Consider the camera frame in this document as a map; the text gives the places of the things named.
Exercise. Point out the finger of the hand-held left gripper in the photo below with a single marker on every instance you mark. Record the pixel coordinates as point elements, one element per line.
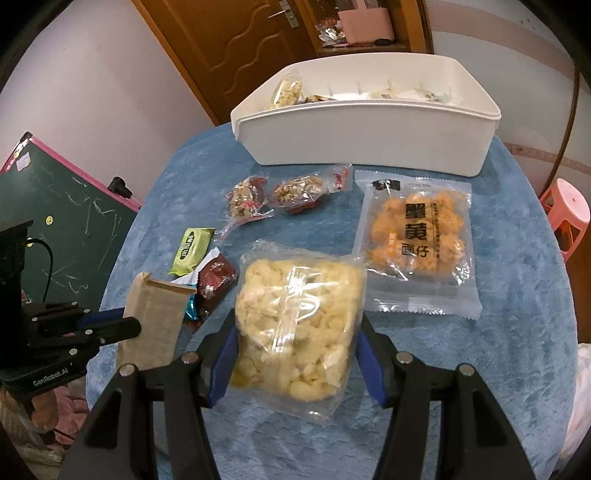
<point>120,328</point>
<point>108,316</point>

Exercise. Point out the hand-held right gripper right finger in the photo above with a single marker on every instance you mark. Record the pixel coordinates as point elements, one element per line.
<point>371,364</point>

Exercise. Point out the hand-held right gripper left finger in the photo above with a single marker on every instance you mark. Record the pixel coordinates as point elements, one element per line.
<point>221,364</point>

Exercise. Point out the brown cracker packet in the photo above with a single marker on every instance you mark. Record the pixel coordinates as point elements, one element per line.
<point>152,323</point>

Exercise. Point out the dark red snack packet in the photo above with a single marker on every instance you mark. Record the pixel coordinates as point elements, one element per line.
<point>214,281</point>

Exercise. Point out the pale puffs packet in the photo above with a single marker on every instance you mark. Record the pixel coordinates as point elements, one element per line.
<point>295,323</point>
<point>284,92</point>

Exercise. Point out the green snack packet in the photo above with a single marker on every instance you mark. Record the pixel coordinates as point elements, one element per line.
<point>191,249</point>

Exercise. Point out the orange cracker packet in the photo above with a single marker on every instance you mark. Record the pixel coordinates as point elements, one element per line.
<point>415,230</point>

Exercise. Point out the clear nut packet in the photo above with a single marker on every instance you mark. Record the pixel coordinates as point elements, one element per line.
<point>300,187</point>
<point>247,201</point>

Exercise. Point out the white plastic bin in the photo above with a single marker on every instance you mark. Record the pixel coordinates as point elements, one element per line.
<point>369,138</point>

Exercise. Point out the person's left hand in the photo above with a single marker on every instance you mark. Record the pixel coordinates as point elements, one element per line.
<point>44,410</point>

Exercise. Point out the pink bedding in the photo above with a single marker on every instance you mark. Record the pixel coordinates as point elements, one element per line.
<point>74,408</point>

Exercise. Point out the blue towel table cover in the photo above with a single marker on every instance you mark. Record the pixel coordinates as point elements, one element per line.
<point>508,277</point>

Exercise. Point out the white checked cloth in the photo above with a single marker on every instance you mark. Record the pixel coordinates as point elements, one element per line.
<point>582,392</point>

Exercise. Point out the pink plastic stool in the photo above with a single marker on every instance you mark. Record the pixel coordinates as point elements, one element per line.
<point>570,207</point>

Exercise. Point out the brown wooden door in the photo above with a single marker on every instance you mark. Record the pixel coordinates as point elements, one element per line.
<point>207,37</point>

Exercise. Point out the pile of shiny wrappers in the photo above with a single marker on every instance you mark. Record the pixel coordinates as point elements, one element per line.
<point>332,32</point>

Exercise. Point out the grey floral sliding wardrobe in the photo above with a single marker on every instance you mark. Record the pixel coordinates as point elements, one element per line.
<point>508,55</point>

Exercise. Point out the pink basket clear dome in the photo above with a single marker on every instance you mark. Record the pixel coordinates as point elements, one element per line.
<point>367,25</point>

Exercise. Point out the wooden corner shelf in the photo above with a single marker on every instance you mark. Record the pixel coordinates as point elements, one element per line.
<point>415,27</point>

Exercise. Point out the green chalkboard pink frame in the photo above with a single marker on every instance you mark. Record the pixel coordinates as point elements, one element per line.
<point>69,221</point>

